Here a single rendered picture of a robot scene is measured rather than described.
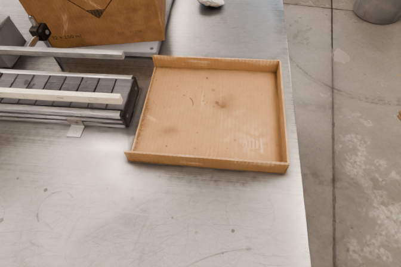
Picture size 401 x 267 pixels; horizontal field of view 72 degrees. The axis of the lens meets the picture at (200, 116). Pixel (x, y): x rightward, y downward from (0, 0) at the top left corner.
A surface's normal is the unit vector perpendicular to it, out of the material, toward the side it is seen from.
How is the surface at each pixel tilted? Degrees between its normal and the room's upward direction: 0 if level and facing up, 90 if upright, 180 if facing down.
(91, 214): 0
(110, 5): 90
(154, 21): 90
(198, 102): 0
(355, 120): 0
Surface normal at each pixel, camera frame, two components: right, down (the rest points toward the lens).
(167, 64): -0.11, 0.82
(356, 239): -0.04, -0.57
